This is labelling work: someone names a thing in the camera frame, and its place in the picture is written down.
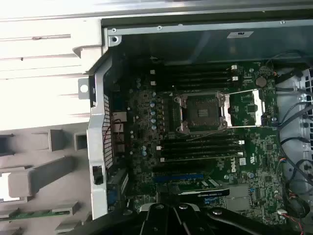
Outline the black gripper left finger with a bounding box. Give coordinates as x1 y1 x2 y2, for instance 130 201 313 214
82 203 177 235

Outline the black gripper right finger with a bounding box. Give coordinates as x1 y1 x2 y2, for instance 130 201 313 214
175 204 305 235

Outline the thin wire locking lever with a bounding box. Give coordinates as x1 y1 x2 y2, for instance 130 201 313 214
188 130 231 142

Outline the metal socket cover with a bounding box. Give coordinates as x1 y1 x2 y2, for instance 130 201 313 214
221 89 267 128

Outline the CPU socket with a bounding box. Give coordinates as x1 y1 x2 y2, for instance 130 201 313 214
179 91 227 135

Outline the black graphics card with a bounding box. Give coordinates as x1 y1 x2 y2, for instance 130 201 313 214
156 179 232 205

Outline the blue expansion slot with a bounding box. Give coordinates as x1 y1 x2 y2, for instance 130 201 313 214
153 174 205 184

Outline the black expansion slot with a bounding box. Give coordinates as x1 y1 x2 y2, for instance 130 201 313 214
152 165 222 175

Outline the grey chipset heatsink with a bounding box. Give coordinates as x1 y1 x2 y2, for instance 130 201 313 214
226 185 251 212

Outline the black RAM slot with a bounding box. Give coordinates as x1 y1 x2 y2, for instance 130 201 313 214
156 82 239 93
156 139 245 152
158 151 246 164
157 145 245 157
149 70 239 81
149 75 239 87
149 64 239 76
157 134 245 146

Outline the green motherboard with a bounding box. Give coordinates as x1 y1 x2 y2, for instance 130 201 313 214
107 60 288 228

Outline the black open PC case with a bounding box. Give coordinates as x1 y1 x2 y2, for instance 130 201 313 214
77 16 313 235

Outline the grey parts rack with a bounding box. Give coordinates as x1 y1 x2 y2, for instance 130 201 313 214
0 128 94 235

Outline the green RAM stick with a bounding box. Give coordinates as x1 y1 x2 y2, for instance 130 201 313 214
9 210 72 220

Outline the metal drive cage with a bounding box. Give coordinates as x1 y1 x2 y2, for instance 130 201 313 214
297 67 313 157

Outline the round coin battery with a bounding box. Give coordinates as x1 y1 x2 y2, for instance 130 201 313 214
255 76 268 88

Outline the white label sticker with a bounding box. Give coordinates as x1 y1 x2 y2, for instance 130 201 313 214
226 30 254 39

